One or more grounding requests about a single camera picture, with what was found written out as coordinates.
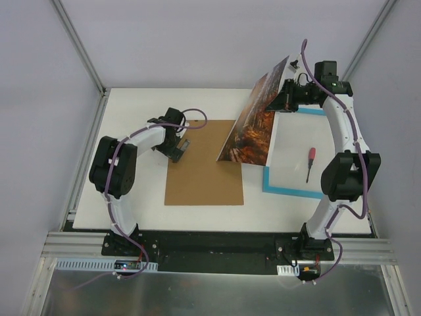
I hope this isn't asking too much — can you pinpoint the brown fibreboard frame backing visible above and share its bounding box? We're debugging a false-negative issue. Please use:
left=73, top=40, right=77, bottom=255
left=164, top=120, right=244, bottom=206

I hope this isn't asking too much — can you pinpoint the forest photo print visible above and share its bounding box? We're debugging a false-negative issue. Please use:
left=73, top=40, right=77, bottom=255
left=216, top=57, right=289, bottom=166

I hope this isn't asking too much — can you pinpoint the red handled screwdriver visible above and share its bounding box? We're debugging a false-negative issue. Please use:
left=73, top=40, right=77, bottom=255
left=306, top=147, right=316, bottom=183

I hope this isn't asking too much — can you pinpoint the blue wooden picture frame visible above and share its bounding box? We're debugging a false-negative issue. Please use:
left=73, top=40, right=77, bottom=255
left=262, top=108, right=334, bottom=199

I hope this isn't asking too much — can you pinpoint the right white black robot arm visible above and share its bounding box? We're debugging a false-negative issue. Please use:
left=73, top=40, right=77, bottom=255
left=266, top=60, right=381, bottom=261

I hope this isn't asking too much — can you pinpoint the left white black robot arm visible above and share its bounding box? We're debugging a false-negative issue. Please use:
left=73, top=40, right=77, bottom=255
left=89, top=107, right=189, bottom=256

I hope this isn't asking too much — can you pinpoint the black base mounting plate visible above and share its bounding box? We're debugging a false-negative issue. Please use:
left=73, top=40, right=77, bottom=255
left=101, top=230, right=334, bottom=275

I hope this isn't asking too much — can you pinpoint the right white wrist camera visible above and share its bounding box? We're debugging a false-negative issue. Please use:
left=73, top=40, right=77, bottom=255
left=289, top=59, right=299, bottom=71

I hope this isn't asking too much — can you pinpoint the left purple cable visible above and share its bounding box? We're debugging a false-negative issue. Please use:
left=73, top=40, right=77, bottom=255
left=68, top=107, right=208, bottom=292

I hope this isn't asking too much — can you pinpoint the purple cable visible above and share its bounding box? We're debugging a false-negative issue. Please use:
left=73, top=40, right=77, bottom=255
left=297, top=38, right=369, bottom=290
left=68, top=107, right=208, bottom=292

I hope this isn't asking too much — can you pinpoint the left aluminium corner post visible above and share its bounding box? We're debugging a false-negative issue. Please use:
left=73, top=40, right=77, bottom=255
left=51, top=0, right=107, bottom=96

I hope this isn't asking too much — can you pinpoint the aluminium corner post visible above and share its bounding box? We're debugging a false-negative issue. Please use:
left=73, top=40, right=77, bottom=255
left=51, top=0, right=107, bottom=96
left=341, top=0, right=399, bottom=82

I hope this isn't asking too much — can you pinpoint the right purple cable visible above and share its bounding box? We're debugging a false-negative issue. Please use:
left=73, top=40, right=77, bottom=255
left=297, top=38, right=369, bottom=290

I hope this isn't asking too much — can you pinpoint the right aluminium corner post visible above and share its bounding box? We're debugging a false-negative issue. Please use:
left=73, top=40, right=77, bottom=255
left=341, top=0, right=399, bottom=82

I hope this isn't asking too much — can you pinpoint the aluminium front rail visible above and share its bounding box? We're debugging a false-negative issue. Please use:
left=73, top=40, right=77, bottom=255
left=41, top=232, right=398, bottom=265

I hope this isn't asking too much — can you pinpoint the left grey cable duct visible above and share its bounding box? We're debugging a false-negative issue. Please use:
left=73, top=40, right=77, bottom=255
left=56, top=258, right=159, bottom=273

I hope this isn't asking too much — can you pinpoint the grey cable duct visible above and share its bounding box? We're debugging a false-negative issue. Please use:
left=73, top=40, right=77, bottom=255
left=276, top=265, right=300, bottom=277
left=56, top=258, right=159, bottom=273

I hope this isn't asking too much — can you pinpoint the right grey cable duct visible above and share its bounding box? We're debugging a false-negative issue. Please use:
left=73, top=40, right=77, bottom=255
left=276, top=265, right=300, bottom=277

